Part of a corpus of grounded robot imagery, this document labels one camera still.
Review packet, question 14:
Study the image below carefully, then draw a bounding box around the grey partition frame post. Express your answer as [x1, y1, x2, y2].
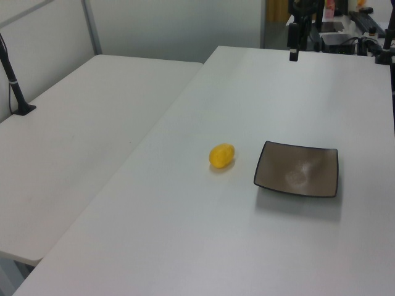
[81, 0, 103, 57]

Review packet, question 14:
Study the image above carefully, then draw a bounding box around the black electronics box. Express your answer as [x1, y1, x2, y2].
[320, 33, 359, 55]

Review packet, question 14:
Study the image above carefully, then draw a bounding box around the black camera stand with cable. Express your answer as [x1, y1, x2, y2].
[0, 32, 37, 117]

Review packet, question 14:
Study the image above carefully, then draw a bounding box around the black flat tablet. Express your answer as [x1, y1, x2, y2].
[318, 21, 346, 33]

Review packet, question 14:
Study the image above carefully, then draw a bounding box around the yellow lemon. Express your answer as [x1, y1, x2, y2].
[209, 142, 236, 169]

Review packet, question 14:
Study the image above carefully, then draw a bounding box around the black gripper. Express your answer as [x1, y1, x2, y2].
[287, 23, 301, 62]

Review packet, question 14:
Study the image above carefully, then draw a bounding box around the brown square ceramic plate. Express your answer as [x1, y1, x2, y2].
[253, 141, 339, 199]

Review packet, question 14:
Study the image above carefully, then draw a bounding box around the black keyboard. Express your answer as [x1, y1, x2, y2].
[349, 10, 385, 35]

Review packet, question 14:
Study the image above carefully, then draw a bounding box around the pink bottle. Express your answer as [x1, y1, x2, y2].
[323, 0, 336, 19]

